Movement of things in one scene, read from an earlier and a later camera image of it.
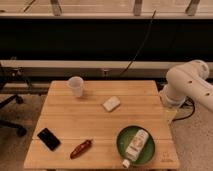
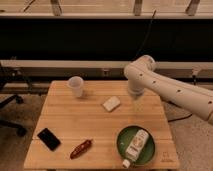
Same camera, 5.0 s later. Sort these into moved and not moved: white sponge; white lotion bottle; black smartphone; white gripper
Moved: white gripper
Not moved: white lotion bottle; black smartphone; white sponge
